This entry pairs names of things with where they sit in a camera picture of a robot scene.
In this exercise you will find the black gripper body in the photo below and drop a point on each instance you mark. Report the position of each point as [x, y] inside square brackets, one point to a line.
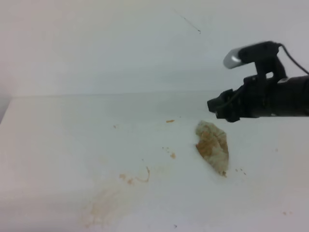
[248, 101]

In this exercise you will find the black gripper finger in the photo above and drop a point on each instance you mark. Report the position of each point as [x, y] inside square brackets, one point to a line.
[214, 103]

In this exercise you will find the stained green rag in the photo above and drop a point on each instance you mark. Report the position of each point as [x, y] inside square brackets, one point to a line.
[212, 146]

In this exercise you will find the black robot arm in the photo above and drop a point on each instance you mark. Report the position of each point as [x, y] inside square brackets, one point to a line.
[288, 98]

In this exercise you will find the small coffee droplets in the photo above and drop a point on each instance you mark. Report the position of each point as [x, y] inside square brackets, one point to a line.
[169, 152]

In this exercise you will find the brown coffee puddle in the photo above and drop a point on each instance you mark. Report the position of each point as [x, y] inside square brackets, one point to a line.
[114, 198]

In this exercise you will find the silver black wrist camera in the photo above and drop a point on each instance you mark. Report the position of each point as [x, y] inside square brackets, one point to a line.
[264, 55]

